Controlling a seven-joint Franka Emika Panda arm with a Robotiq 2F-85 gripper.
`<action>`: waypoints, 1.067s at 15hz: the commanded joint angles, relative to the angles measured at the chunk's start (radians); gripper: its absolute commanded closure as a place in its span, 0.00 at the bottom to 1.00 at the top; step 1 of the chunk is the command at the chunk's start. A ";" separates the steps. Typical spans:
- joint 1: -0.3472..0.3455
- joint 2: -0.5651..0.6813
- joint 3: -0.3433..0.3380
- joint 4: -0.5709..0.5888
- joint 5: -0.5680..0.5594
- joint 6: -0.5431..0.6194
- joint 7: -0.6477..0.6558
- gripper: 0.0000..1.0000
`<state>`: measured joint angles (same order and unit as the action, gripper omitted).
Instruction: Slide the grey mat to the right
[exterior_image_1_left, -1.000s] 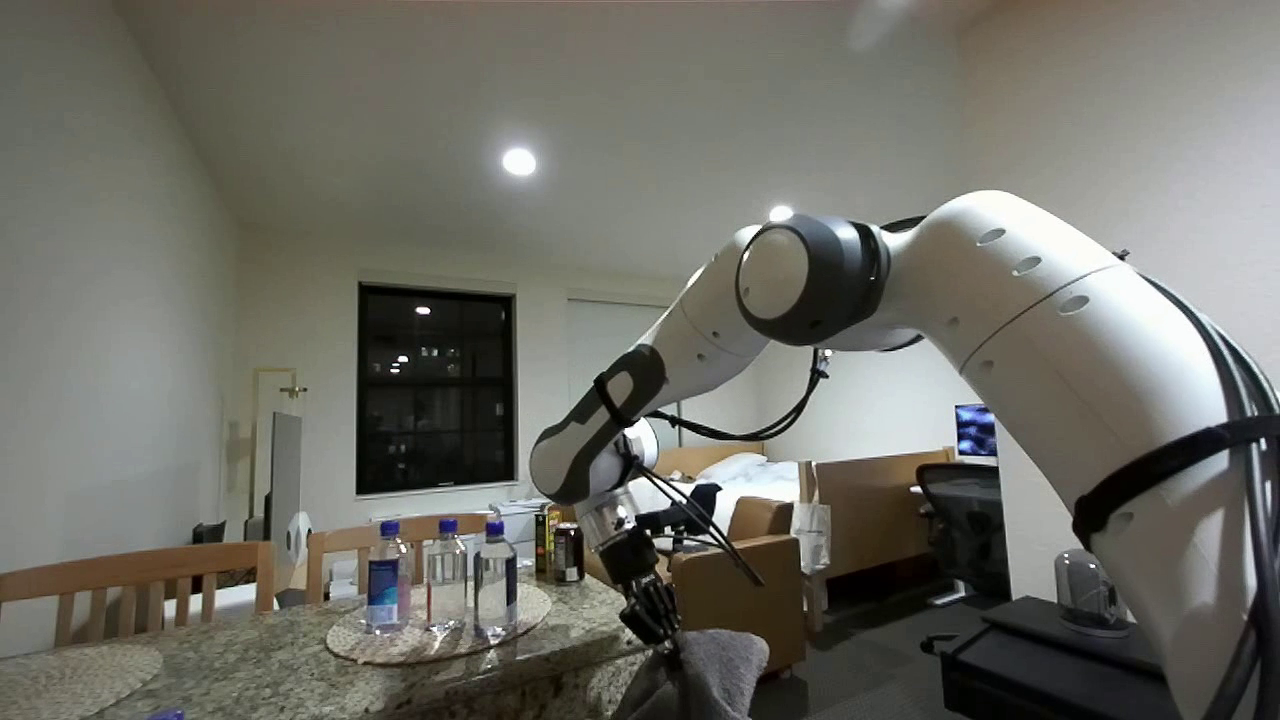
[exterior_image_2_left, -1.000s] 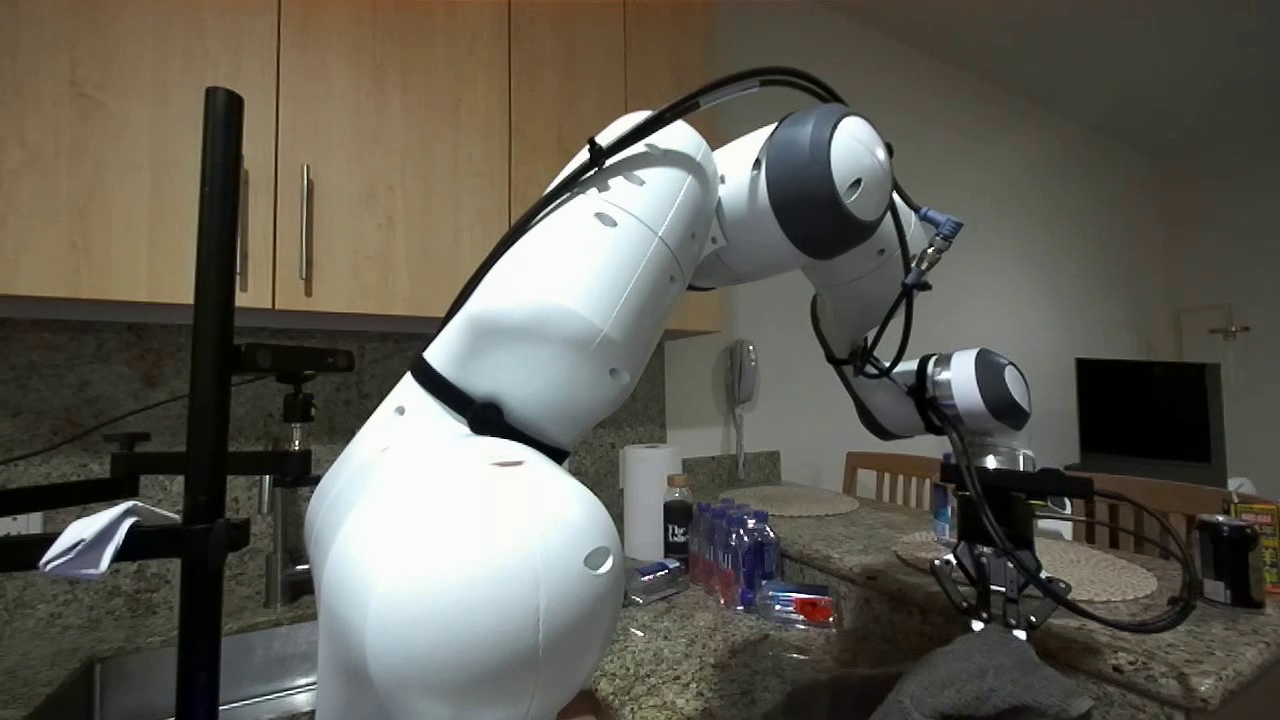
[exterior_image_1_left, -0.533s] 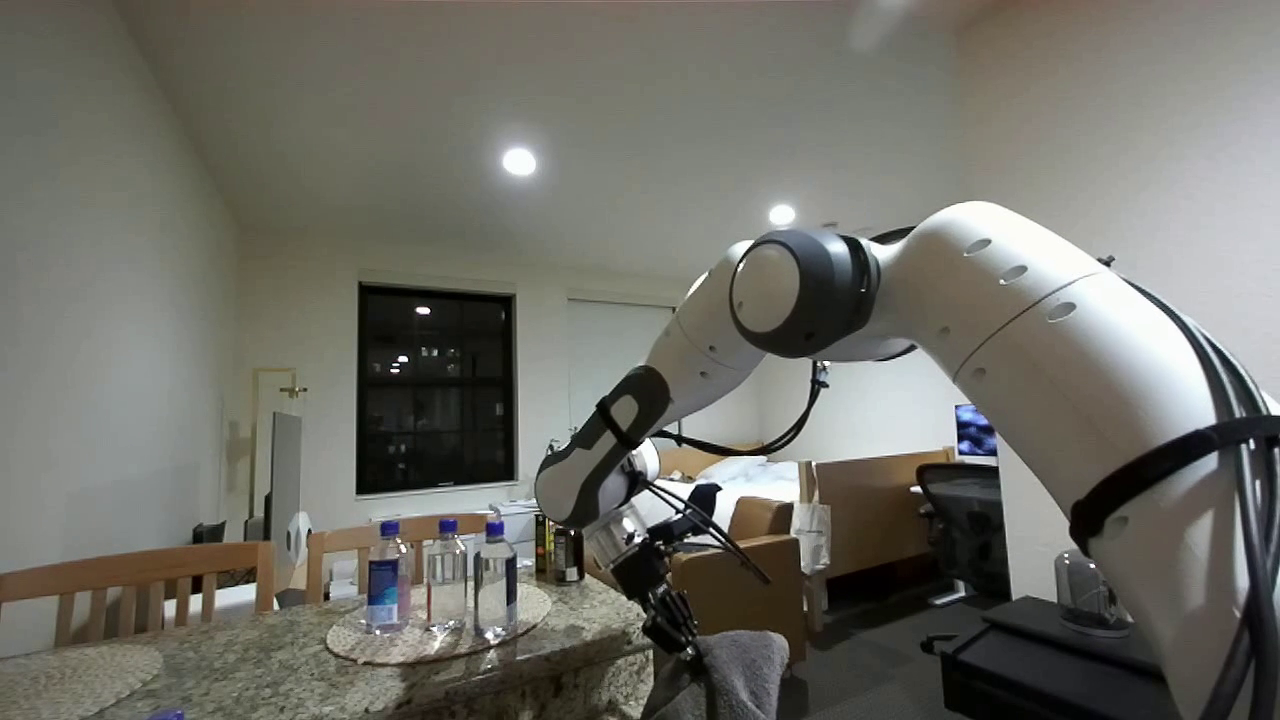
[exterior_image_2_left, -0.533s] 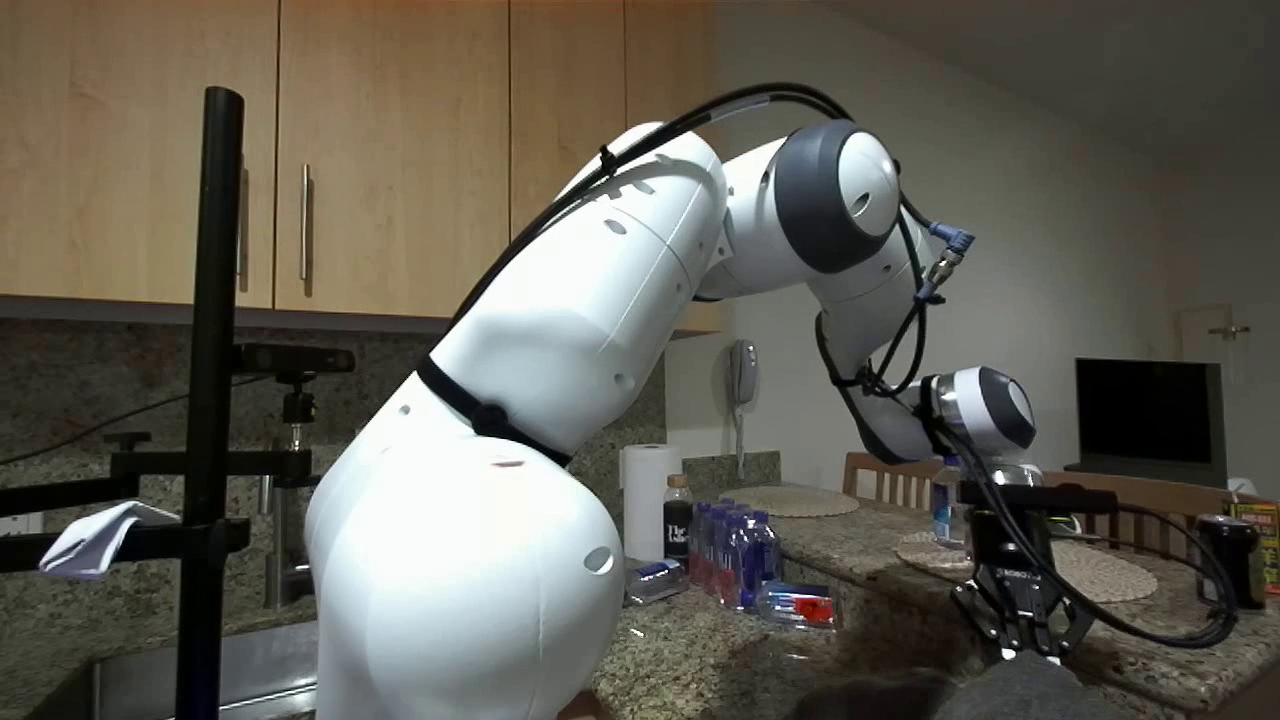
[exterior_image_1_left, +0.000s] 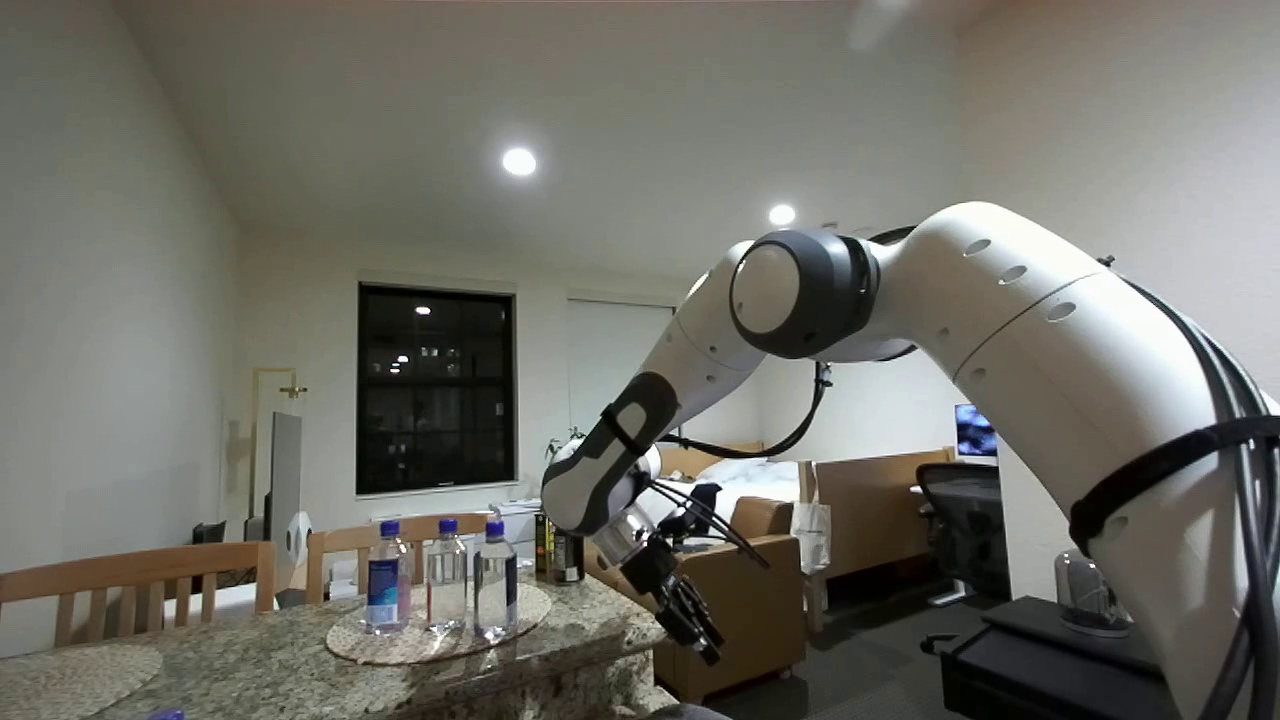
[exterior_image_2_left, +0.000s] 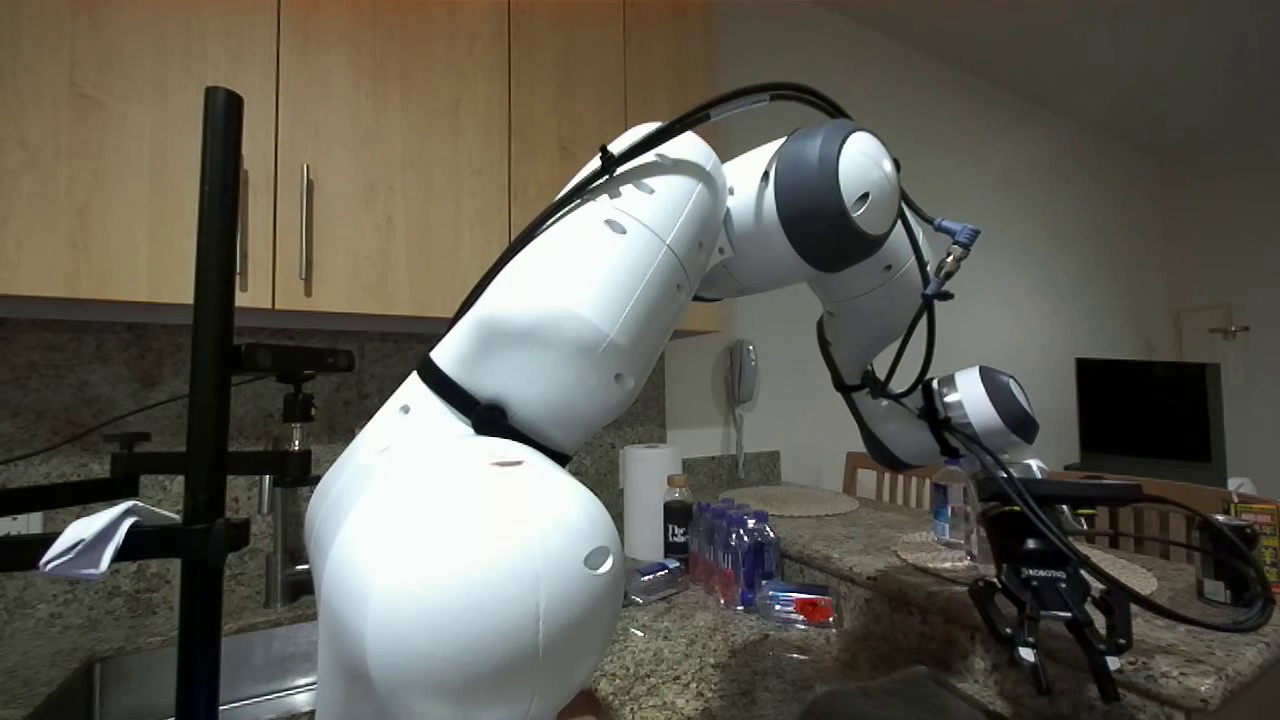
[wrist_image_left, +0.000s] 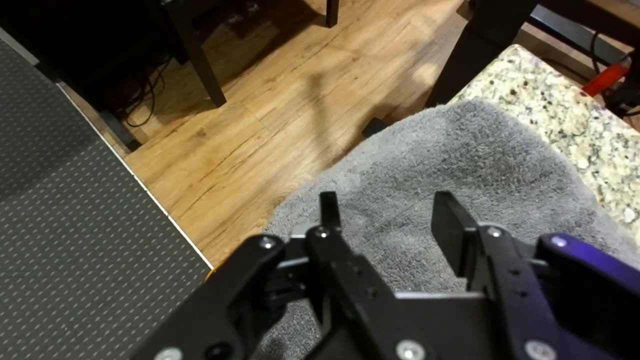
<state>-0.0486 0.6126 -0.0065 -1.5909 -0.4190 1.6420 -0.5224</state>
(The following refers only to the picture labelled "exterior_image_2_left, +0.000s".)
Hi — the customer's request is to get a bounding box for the white paper towel roll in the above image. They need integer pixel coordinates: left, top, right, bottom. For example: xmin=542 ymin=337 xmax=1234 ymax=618
xmin=616 ymin=438 xmax=688 ymax=563

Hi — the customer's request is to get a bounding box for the clear plastic wrapper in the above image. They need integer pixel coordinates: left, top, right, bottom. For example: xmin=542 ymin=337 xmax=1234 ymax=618
xmin=619 ymin=556 xmax=691 ymax=609

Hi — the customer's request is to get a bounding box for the black camera stand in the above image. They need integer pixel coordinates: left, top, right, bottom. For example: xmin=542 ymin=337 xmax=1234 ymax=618
xmin=0 ymin=84 xmax=326 ymax=720

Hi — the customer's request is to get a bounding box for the round beige placemat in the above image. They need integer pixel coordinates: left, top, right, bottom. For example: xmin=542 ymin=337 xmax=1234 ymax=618
xmin=893 ymin=529 xmax=1164 ymax=599
xmin=724 ymin=478 xmax=865 ymax=523

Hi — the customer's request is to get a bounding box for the steel sink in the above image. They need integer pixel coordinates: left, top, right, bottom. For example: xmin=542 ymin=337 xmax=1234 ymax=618
xmin=93 ymin=617 xmax=324 ymax=720

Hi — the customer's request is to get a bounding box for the purple water bottle pack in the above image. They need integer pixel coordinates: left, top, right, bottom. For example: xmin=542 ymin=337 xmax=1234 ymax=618
xmin=683 ymin=495 xmax=787 ymax=613

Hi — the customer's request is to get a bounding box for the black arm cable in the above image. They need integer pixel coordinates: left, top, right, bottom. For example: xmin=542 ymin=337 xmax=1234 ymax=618
xmin=443 ymin=81 xmax=1280 ymax=639

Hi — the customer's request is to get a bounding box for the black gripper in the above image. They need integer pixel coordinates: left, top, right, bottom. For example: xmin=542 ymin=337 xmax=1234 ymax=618
xmin=969 ymin=501 xmax=1141 ymax=703

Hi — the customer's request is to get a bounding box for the dark jar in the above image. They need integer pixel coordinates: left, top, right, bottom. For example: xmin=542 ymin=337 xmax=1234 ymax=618
xmin=1192 ymin=513 xmax=1268 ymax=613

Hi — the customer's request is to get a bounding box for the white crumpled paper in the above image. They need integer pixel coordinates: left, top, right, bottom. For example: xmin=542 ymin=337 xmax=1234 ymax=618
xmin=35 ymin=495 xmax=183 ymax=579

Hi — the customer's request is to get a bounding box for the wooden wall cabinet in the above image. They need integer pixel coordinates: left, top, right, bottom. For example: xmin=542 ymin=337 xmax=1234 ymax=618
xmin=0 ymin=0 xmax=731 ymax=337

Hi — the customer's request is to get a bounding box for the orange box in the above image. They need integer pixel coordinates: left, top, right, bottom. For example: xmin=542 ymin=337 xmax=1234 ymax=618
xmin=1252 ymin=491 xmax=1280 ymax=599

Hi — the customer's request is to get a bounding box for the grey wall phone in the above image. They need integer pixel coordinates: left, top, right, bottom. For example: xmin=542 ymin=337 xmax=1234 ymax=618
xmin=715 ymin=337 xmax=762 ymax=419

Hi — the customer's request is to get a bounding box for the red white packet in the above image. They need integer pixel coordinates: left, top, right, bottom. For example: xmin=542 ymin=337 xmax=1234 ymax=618
xmin=755 ymin=583 xmax=845 ymax=633

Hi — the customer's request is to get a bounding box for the black television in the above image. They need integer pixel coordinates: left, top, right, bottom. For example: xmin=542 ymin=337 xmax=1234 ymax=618
xmin=1064 ymin=350 xmax=1230 ymax=486

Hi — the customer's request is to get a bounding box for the small black bottle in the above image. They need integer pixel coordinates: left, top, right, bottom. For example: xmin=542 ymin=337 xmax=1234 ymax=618
xmin=659 ymin=477 xmax=694 ymax=569

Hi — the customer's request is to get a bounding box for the black stereo camera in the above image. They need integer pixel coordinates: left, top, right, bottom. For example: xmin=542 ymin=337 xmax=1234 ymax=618
xmin=230 ymin=340 xmax=360 ymax=381

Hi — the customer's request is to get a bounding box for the clear water bottle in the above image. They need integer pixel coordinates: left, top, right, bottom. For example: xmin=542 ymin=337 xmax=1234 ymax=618
xmin=929 ymin=465 xmax=975 ymax=550

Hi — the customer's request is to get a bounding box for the metal cabinet handle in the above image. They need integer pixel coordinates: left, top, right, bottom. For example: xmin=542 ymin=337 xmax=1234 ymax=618
xmin=299 ymin=158 xmax=319 ymax=300
xmin=230 ymin=162 xmax=253 ymax=295

